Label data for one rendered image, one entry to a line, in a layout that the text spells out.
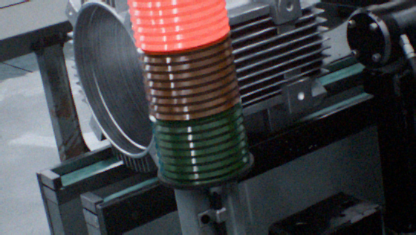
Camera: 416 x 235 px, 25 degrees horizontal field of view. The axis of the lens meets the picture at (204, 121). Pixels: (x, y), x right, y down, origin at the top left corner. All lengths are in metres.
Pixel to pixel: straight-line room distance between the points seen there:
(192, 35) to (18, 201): 0.74
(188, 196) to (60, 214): 0.36
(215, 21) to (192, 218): 0.13
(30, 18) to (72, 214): 0.24
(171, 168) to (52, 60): 0.54
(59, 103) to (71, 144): 0.05
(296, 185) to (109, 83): 0.22
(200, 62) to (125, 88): 0.44
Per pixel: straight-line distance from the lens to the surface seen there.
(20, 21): 1.08
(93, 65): 0.99
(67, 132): 1.14
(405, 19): 0.92
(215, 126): 0.58
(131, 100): 1.00
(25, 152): 1.44
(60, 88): 1.12
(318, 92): 0.97
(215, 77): 0.57
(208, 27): 0.56
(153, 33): 0.56
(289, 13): 0.90
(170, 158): 0.59
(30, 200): 1.26
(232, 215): 0.63
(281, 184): 0.97
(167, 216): 0.89
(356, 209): 0.93
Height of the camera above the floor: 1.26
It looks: 19 degrees down
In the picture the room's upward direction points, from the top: 10 degrees counter-clockwise
